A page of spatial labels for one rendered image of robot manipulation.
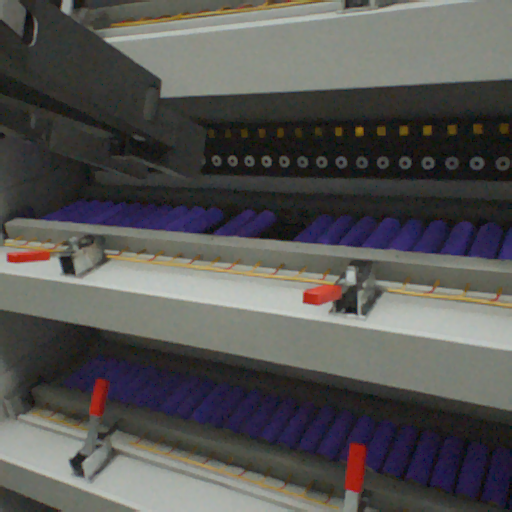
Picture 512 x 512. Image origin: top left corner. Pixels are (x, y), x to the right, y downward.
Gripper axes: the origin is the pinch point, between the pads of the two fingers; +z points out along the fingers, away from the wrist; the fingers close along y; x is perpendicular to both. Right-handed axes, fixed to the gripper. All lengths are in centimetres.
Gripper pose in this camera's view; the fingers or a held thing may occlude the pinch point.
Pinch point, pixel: (132, 138)
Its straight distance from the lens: 32.6
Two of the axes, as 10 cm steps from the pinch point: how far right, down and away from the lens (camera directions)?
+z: 4.8, 1.1, 8.7
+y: -8.7, -0.9, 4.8
